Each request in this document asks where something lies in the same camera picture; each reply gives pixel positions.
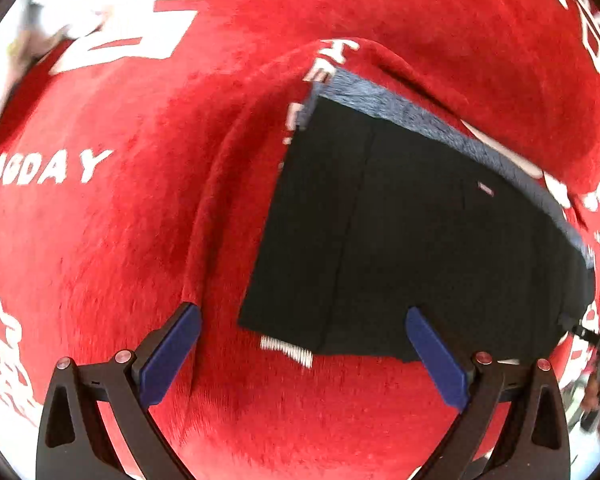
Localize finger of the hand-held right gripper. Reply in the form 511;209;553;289
557;312;600;361

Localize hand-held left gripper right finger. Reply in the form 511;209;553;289
405;306;572;480

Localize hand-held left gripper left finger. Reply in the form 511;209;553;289
35;302;203;480

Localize black pants with blue waistband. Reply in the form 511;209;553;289
237;67;597;368

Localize red printed sofa cover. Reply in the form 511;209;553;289
0;0;600;480

